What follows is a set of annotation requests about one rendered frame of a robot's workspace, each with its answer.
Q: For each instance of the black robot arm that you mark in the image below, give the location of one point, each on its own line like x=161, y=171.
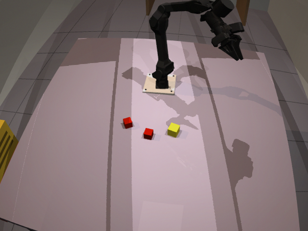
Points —
x=159, y=23

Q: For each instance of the yellow cube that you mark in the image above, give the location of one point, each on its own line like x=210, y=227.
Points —
x=173, y=130

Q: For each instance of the red cube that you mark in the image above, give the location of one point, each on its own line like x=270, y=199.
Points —
x=148, y=134
x=127, y=122

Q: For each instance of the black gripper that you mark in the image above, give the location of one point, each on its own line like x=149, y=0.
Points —
x=229, y=45

